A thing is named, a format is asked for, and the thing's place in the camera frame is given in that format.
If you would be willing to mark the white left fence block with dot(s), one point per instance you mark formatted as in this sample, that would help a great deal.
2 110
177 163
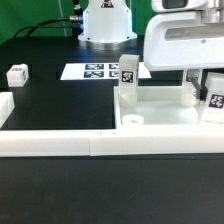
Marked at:
6 106

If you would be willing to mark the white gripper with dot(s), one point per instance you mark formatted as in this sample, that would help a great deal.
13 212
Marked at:
180 41

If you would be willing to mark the white square tabletop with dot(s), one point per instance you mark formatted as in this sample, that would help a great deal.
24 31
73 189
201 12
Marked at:
162 105

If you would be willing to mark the white sheet with markers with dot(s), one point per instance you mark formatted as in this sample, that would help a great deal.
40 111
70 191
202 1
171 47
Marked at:
82 71

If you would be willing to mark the white front fence bar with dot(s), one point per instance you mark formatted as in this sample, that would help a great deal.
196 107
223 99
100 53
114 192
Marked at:
140 141

